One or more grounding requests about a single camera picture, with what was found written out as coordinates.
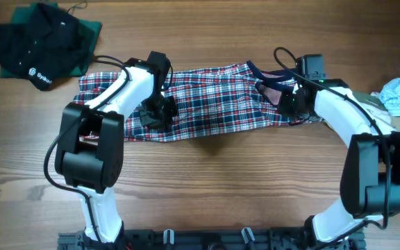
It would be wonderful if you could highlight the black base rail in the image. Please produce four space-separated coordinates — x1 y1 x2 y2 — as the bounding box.
57 227 367 250

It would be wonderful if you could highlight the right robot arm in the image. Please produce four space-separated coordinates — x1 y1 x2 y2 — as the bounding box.
279 54 400 248

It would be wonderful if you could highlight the plaid navy red shirt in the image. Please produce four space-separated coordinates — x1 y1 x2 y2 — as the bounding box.
74 61 318 142

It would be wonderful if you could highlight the cream and tan garment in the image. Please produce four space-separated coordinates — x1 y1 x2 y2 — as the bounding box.
353 92 400 132

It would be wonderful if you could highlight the green cloth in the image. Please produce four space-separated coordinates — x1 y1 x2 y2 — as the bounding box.
10 3 102 78

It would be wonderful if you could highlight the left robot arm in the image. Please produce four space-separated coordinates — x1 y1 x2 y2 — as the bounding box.
43 51 178 249

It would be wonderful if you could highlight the black polo shirt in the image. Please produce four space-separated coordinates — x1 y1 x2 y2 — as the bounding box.
0 3 89 91

